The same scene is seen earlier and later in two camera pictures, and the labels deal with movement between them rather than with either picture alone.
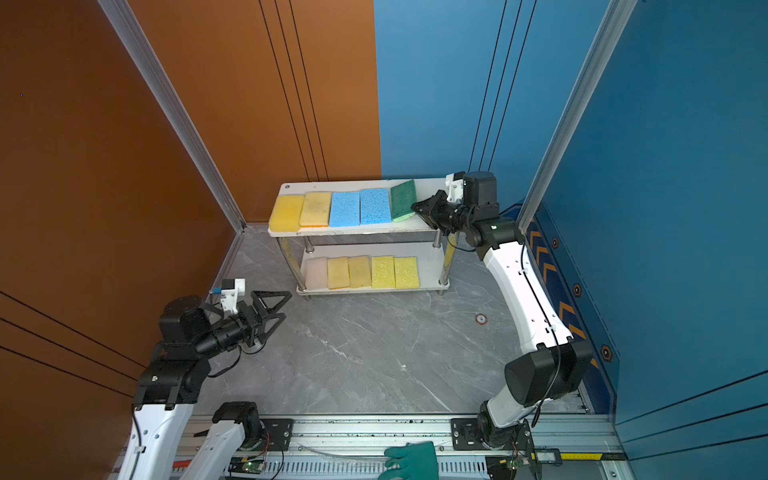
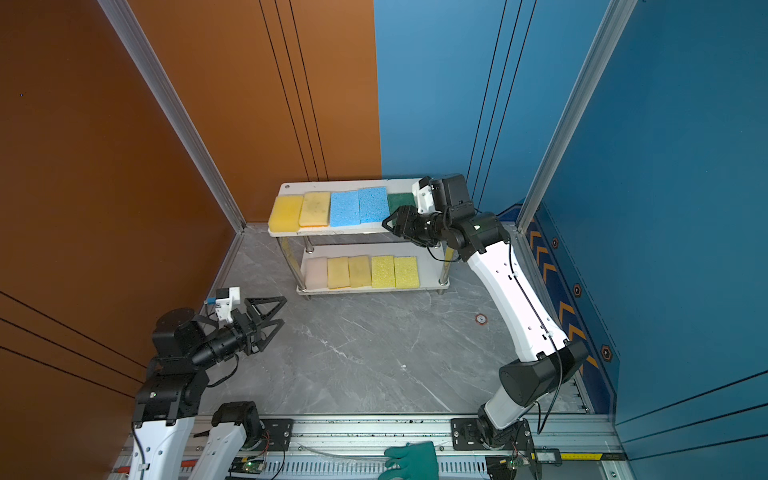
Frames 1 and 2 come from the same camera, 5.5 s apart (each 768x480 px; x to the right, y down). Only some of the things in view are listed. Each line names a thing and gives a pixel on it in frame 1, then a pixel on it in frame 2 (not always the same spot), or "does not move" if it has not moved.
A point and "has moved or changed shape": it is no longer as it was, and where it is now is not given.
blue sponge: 345,209 does not move
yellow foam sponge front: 338,273 does not move
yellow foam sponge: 359,272 does not move
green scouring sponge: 403,197 has moved or changed shape
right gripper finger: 427,205 -> 401,222
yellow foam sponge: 316,210 does not move
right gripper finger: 429,219 -> 399,227
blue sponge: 375,206 does not move
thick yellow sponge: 287,213 does not move
